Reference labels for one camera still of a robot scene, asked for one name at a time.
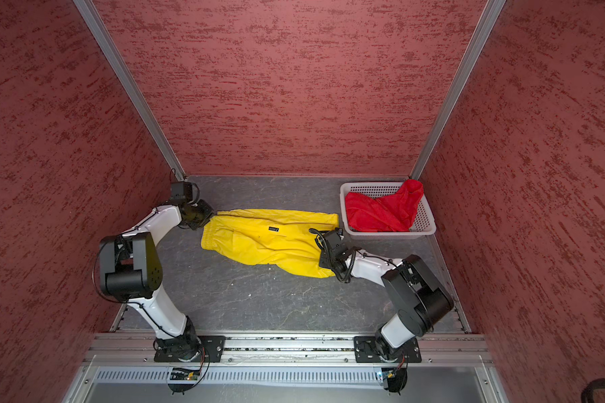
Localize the right small circuit board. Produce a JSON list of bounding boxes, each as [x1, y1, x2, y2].
[[376, 368, 408, 394]]

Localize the left aluminium corner post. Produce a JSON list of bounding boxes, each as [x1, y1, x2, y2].
[[73, 0, 187, 181]]

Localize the aluminium corner post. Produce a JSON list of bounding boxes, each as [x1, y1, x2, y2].
[[410, 0, 506, 180], [73, 0, 187, 181]]

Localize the small circuit board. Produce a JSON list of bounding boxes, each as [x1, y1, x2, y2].
[[169, 368, 202, 382], [376, 368, 408, 394]]

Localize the white plastic laundry basket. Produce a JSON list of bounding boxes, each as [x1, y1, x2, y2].
[[339, 179, 436, 240]]

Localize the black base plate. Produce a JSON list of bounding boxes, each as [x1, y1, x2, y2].
[[153, 336, 226, 364], [353, 336, 422, 364]]

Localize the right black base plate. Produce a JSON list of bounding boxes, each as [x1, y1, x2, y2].
[[353, 336, 422, 364]]

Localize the aluminium front rail frame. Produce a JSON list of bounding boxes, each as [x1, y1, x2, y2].
[[64, 331, 508, 402]]

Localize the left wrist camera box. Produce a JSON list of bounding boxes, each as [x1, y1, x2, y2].
[[169, 181, 200, 205]]

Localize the left small circuit board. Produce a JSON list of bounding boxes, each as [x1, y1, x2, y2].
[[169, 368, 202, 382]]

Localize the right aluminium corner post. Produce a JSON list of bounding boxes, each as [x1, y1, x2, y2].
[[410, 0, 506, 180]]

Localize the black cable bundle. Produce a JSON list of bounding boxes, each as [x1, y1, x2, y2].
[[580, 377, 605, 403]]

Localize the yellow shorts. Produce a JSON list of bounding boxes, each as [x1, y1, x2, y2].
[[201, 209, 339, 279]]

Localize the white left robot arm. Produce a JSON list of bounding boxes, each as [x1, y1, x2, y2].
[[96, 201, 214, 363]]

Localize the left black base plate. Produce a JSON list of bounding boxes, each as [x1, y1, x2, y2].
[[153, 336, 226, 364]]

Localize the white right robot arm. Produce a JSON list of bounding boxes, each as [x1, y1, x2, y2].
[[309, 228, 455, 362]]

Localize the red shorts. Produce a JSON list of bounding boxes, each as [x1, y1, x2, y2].
[[345, 179, 425, 233]]

